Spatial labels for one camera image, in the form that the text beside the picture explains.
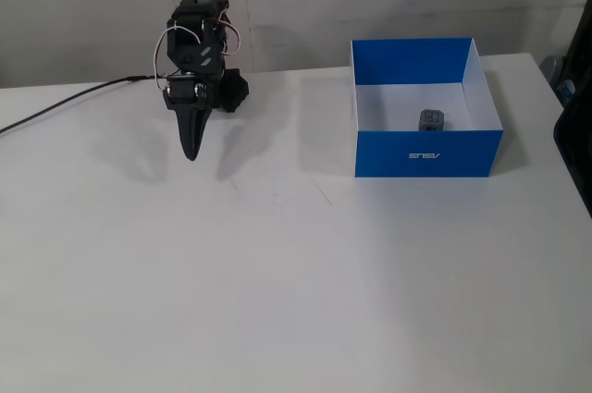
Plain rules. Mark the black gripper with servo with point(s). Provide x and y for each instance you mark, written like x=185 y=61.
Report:
x=184 y=93

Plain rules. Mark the small gray cube block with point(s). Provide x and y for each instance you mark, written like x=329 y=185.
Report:
x=432 y=121

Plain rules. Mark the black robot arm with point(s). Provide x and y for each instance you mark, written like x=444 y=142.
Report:
x=187 y=46

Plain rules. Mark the black honeycomb robot base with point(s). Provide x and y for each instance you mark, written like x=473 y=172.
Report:
x=235 y=92

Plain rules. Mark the blue cardboard box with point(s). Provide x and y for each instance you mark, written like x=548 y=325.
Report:
x=425 y=155

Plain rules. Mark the gray object with blue label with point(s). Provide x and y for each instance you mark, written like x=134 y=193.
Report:
x=552 y=67

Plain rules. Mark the large black case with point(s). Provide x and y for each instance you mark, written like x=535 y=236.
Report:
x=578 y=134

